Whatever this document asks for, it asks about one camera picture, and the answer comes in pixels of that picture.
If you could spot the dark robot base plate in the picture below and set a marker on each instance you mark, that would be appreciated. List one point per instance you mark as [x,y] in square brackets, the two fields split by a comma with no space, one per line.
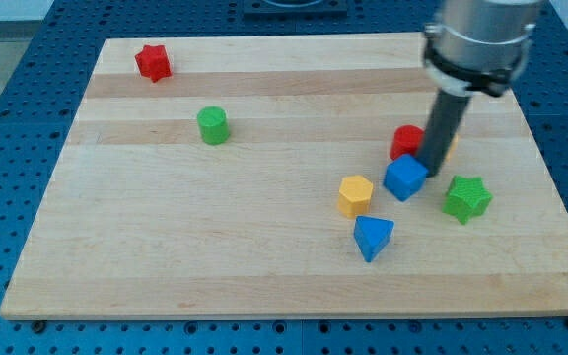
[295,8]

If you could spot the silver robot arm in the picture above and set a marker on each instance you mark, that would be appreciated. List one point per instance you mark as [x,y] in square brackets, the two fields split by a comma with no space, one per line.
[472,46]

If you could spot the wooden board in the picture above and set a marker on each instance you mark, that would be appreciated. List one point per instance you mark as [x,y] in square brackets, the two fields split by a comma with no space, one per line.
[142,220]

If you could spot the green cylinder block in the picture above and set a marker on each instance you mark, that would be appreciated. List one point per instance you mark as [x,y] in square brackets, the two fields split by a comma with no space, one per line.
[213,125]

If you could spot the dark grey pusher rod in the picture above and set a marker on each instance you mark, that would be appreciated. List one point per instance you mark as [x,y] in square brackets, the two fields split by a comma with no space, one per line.
[441,128]

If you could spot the red cylinder block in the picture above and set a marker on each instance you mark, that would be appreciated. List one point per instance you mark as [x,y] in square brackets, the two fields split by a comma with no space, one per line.
[406,140]

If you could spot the blue triangle block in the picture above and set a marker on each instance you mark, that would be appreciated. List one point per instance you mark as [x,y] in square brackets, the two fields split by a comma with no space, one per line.
[372,235]

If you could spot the blue cube block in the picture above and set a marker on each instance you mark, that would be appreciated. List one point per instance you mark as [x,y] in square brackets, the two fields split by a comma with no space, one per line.
[404,177]

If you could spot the green star block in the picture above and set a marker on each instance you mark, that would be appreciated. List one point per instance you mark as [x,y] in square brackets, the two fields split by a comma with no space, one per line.
[466,198]

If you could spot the yellow heart block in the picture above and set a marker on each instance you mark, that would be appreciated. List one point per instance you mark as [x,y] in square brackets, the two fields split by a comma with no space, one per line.
[452,148]

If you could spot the red star block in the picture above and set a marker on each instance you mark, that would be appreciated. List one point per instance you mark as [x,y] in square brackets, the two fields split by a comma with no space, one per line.
[153,62]

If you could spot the yellow hexagon block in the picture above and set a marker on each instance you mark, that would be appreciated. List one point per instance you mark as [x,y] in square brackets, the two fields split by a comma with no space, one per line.
[355,194]

